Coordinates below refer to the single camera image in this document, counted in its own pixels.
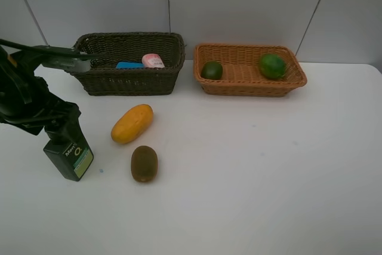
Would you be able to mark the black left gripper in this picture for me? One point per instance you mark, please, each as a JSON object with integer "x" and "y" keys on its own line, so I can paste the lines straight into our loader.
{"x": 58, "y": 118}

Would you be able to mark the dark green pump bottle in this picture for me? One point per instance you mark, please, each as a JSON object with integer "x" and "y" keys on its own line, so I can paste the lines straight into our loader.
{"x": 72, "y": 157}

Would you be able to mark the yellow mango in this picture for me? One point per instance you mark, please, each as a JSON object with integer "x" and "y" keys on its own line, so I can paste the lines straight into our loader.
{"x": 133, "y": 124}

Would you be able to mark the brown kiwi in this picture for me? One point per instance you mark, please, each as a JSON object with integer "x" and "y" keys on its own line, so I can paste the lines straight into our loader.
{"x": 144, "y": 164}

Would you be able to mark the blue whiteboard eraser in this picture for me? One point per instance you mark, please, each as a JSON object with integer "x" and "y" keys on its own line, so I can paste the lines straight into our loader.
{"x": 129, "y": 65}

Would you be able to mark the pink spray bottle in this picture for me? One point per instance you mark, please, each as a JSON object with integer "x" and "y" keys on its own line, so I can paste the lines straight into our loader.
{"x": 152, "y": 61}

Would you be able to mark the dark green avocado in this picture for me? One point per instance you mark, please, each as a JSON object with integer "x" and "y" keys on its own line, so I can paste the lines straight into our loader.
{"x": 212, "y": 70}

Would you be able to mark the green lime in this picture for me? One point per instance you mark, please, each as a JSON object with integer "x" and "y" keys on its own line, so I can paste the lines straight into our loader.
{"x": 272, "y": 66}

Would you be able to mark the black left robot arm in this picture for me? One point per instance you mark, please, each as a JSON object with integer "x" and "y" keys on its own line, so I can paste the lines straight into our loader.
{"x": 16, "y": 74}

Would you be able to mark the dark brown wicker basket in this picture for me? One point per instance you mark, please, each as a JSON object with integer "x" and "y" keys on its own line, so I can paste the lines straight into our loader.
{"x": 105, "y": 79}

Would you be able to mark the orange wicker basket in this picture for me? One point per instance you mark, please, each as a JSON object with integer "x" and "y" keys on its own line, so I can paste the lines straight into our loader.
{"x": 241, "y": 74}

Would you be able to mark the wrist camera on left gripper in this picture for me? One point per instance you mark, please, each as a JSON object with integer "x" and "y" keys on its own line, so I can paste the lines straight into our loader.
{"x": 68, "y": 59}

